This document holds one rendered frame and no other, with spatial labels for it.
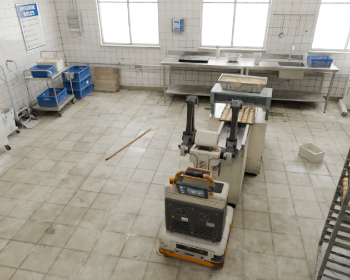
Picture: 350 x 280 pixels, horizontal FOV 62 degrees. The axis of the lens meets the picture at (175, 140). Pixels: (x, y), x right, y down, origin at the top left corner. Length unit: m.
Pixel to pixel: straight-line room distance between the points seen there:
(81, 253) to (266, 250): 1.85
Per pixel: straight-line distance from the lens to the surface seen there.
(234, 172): 3.30
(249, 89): 3.66
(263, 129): 3.78
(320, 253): 3.22
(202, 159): 2.71
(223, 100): 3.77
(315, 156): 4.72
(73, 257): 3.26
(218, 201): 2.50
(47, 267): 3.27
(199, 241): 2.86
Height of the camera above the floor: 2.40
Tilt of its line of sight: 29 degrees down
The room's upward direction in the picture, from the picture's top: 1 degrees counter-clockwise
